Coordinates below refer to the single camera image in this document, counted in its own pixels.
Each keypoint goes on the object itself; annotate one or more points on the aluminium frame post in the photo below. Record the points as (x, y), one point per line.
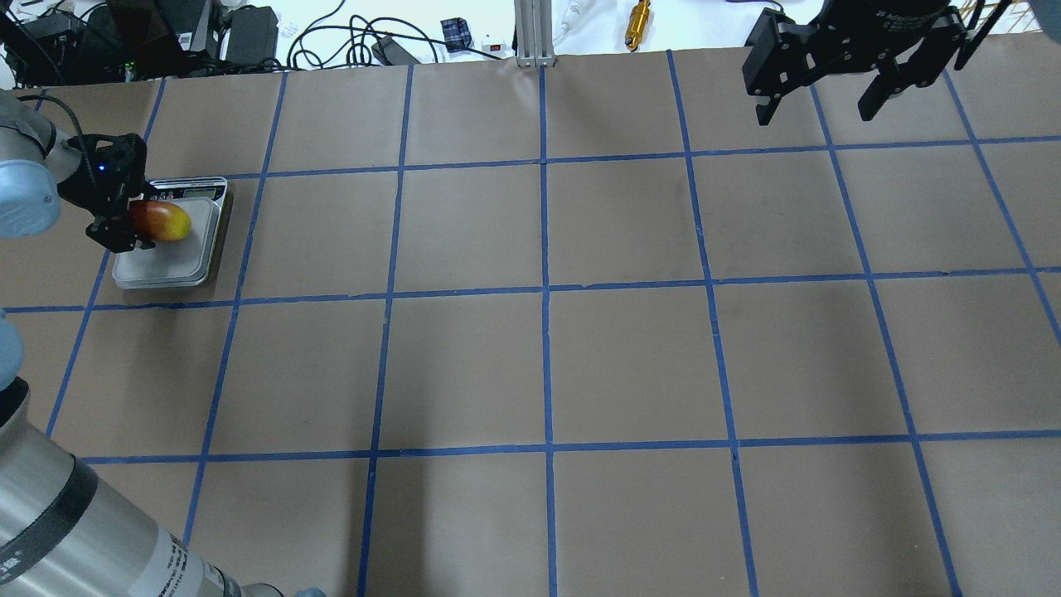
(534, 34)

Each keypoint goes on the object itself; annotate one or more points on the red yellow mango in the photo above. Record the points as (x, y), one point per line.
(160, 220)

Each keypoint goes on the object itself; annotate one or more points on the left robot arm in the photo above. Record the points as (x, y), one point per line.
(66, 531)

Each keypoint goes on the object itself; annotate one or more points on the black power adapter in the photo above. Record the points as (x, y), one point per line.
(251, 35)

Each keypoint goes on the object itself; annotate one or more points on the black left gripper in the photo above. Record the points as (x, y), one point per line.
(83, 184)

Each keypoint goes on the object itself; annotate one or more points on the silver digital kitchen scale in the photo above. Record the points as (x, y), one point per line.
(185, 263)

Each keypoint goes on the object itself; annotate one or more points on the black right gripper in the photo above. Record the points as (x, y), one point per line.
(897, 18)

